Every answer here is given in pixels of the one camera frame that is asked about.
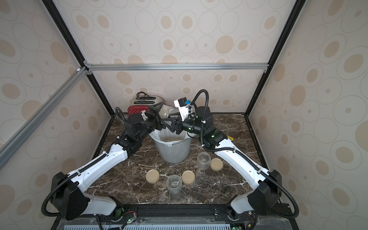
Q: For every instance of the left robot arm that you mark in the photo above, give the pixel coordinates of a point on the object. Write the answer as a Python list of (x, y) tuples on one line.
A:
[(68, 197)]

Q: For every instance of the left side aluminium rail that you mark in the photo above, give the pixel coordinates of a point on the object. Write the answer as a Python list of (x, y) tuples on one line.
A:
[(18, 139)]

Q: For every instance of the beige jar lid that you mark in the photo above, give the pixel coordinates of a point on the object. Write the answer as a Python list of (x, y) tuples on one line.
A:
[(216, 164), (188, 177), (152, 176)]

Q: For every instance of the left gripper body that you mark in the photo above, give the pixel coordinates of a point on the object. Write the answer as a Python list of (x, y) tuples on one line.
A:
[(153, 119)]

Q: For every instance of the horizontal aluminium rail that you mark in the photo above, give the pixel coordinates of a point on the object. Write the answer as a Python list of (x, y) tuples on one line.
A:
[(178, 67)]

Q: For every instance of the white plastic bin liner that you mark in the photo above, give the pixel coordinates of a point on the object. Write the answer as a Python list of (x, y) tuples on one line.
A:
[(167, 137)]

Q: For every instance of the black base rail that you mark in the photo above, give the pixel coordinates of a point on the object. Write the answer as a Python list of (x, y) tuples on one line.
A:
[(179, 217)]

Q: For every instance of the glass rice jar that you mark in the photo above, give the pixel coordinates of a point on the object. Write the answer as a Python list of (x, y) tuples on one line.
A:
[(203, 161), (174, 184), (168, 112)]

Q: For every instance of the red polka dot toaster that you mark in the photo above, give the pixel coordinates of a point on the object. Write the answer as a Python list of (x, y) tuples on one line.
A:
[(141, 102)]

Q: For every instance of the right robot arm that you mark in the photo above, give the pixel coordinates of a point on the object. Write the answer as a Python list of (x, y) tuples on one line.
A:
[(195, 117)]

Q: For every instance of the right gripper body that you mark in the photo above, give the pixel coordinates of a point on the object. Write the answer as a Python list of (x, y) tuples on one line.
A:
[(179, 125)]

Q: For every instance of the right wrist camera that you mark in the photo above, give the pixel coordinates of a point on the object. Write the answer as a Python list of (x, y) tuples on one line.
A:
[(184, 107)]

